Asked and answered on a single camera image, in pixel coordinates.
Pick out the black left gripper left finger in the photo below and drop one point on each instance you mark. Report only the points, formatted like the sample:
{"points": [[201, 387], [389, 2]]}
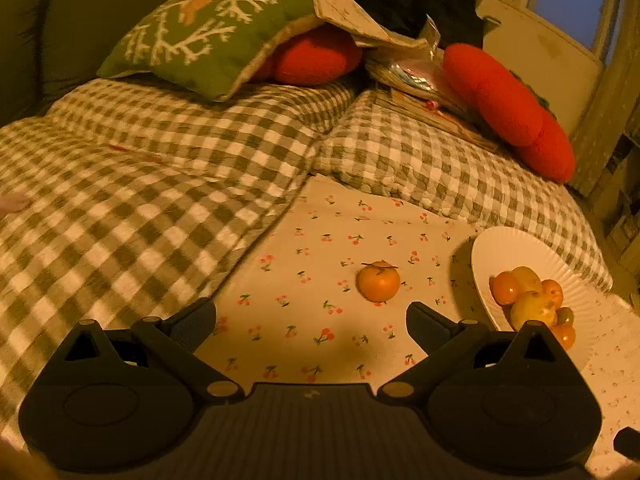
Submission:
{"points": [[172, 342]]}

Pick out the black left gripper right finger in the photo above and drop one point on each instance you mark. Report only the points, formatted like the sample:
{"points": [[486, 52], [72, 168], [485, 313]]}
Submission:
{"points": [[449, 347]]}

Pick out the orange mandarin with stem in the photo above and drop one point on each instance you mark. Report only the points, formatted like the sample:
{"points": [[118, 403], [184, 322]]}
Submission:
{"points": [[378, 281]]}

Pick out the small orange fruit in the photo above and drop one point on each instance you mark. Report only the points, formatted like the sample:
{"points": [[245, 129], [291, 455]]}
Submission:
{"points": [[553, 290]]}

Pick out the green tomato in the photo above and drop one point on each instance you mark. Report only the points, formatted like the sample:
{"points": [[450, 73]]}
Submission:
{"points": [[564, 316]]}

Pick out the white fluted paper plate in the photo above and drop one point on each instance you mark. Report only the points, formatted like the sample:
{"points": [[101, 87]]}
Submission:
{"points": [[503, 249]]}

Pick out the cherry print white cloth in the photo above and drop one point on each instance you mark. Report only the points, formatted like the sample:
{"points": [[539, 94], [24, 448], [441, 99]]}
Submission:
{"points": [[291, 312]]}

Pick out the grey checked cushion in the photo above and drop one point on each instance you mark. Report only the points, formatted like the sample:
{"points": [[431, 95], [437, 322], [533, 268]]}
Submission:
{"points": [[378, 150]]}

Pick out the wooden shelf unit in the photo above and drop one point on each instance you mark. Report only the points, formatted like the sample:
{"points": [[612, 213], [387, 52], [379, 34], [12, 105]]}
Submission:
{"points": [[615, 199]]}

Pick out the orange plush pumpkin pillow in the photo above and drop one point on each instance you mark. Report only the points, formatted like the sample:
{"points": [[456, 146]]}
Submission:
{"points": [[511, 110]]}

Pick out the stack of books and papers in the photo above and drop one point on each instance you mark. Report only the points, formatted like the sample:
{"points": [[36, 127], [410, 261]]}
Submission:
{"points": [[415, 84]]}

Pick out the green patterned curtain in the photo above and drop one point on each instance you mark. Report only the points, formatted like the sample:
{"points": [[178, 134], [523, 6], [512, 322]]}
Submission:
{"points": [[611, 105]]}

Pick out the green embroidered pillow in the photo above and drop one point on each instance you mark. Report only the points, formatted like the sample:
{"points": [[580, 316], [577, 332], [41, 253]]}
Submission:
{"points": [[211, 47]]}

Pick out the orange plush pillow left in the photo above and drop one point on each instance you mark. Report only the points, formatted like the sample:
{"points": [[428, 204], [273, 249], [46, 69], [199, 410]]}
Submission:
{"points": [[315, 57]]}

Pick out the dark green sofa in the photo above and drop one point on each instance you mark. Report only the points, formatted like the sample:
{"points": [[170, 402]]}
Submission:
{"points": [[49, 47]]}

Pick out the floral beige cloth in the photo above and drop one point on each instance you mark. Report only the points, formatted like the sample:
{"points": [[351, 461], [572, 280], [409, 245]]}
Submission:
{"points": [[350, 16]]}

